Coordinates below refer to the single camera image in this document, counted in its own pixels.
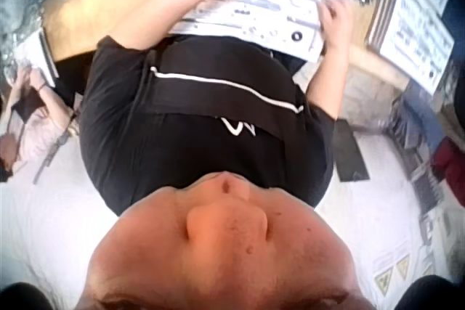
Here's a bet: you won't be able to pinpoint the white flat box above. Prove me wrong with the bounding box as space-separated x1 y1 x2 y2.
35 29 60 89

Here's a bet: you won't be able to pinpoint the black flat panel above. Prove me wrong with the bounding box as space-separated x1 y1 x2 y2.
331 118 371 183

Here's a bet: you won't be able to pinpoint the dark red bag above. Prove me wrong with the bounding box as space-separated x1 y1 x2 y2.
431 137 465 197

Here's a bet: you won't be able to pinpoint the person's right hand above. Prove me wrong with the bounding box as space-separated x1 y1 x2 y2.
318 0 356 50

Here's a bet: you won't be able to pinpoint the heap of blue grey items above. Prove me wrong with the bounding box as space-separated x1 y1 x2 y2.
385 79 450 213

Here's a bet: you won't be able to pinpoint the white printed parts sheet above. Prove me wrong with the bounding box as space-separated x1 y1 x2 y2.
167 0 345 63

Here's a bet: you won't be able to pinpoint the yellow triangle floor stickers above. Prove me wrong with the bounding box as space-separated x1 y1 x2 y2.
373 251 413 293

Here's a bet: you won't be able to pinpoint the stack of white printed sheets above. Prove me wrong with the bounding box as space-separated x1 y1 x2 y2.
365 0 458 96

